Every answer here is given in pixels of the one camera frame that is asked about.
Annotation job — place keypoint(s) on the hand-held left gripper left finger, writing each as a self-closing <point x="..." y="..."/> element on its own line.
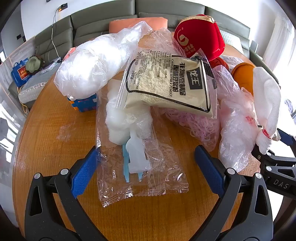
<point x="84" y="170"/>

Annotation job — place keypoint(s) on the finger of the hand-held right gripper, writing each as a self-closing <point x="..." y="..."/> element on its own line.
<point x="286" y="139"/>
<point x="268" y="157"/>

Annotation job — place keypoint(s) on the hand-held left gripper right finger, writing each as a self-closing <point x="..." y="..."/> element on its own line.
<point x="209" y="171"/>

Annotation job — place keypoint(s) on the white foam net sleeve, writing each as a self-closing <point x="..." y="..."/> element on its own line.
<point x="263" y="97"/>

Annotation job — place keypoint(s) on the clear wrapper with plastic parts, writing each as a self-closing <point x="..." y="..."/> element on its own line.
<point x="138" y="166"/>

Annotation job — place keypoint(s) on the crumpled clear plastic bag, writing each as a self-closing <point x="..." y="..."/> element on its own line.
<point x="233" y="132"/>

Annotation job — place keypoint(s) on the pile of pink rubber bands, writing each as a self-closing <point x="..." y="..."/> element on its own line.
<point x="198" y="124"/>

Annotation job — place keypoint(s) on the white cotton wad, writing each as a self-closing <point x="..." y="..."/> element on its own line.
<point x="115" y="120"/>

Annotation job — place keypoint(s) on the blue toy block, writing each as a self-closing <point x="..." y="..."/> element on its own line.
<point x="84" y="104"/>

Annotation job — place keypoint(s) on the orange cup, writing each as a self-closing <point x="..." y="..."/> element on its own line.
<point x="242" y="74"/>

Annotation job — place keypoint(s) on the clear powder packet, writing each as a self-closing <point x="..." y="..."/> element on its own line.
<point x="166" y="88"/>

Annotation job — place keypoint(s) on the white curtain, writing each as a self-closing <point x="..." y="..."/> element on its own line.
<point x="277" y="39"/>

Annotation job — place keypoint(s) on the small orange ball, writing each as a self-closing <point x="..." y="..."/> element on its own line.
<point x="219" y="64"/>

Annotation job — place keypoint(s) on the clear bag with white filling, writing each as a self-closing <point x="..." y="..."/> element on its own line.
<point x="87" y="69"/>

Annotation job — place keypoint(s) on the papers on sofa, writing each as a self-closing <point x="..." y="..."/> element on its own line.
<point x="51" y="64"/>

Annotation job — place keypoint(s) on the green hat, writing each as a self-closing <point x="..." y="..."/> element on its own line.
<point x="33" y="64"/>

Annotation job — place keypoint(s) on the blue shopping bag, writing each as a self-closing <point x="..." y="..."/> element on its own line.
<point x="19" y="72"/>

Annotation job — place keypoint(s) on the red plush pouch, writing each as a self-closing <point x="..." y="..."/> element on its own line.
<point x="198" y="37"/>

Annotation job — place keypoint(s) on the clear plastic film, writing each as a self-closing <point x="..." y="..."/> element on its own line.
<point x="161" y="41"/>

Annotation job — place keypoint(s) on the grey-green sofa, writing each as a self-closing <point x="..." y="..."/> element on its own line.
<point x="97" y="23"/>

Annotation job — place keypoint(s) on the large orange cushion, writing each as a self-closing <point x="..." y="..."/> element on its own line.
<point x="129" y="25"/>

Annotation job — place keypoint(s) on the wall socket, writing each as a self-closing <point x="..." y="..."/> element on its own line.
<point x="63" y="5"/>

